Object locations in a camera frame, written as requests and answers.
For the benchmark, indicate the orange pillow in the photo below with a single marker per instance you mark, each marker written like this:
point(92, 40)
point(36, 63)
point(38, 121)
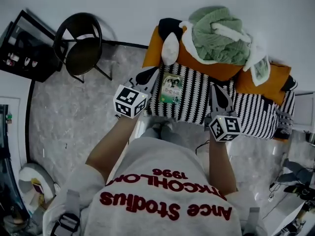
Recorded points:
point(216, 70)
point(273, 85)

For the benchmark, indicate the person's right forearm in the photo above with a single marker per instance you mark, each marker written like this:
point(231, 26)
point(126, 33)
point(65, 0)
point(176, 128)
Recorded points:
point(222, 168)

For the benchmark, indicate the black display cabinet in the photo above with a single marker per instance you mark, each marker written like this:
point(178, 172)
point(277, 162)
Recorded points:
point(29, 58)

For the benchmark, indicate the green fleece blanket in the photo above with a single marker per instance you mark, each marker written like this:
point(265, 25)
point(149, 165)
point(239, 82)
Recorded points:
point(216, 40)

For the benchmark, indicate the orange sofa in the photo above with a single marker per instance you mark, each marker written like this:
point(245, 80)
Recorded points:
point(151, 50)

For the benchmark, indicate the black equipment pile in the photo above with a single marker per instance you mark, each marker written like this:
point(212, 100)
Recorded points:
point(297, 188)

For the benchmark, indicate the grey knitted cloth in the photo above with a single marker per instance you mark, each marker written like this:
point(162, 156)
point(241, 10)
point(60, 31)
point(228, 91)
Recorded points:
point(285, 124)

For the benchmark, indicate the grey printed sweatshirt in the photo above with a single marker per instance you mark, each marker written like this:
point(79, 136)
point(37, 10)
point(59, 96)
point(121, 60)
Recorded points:
point(157, 161)

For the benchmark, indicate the black white plush toy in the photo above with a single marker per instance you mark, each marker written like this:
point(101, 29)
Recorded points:
point(169, 48)

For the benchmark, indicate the green cover book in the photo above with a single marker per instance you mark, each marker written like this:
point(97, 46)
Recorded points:
point(171, 88)

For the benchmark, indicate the person's jeans legs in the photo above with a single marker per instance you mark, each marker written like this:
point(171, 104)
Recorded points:
point(165, 134)

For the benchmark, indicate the white cabinet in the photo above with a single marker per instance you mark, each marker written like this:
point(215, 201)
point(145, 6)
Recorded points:
point(305, 109)

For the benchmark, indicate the black wicker chair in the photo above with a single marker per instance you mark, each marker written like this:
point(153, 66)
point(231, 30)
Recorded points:
point(83, 55)

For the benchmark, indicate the dark framed window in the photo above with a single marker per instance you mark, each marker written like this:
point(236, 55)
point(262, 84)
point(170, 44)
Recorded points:
point(3, 141)

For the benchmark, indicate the round grey white pet bed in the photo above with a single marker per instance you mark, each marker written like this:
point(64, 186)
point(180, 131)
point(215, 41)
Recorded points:
point(46, 178)

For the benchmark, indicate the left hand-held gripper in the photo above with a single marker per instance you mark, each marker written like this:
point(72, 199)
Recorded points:
point(128, 98)

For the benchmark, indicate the person's left forearm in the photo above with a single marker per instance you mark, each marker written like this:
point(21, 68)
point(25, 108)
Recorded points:
point(108, 151)

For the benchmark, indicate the black white striped blanket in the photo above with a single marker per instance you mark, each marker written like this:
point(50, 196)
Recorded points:
point(194, 95)

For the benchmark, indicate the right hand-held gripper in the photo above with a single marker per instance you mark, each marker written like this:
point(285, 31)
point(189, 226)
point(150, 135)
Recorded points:
point(225, 129)

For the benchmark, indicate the black cushion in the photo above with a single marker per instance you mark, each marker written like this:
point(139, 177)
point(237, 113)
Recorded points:
point(290, 82)

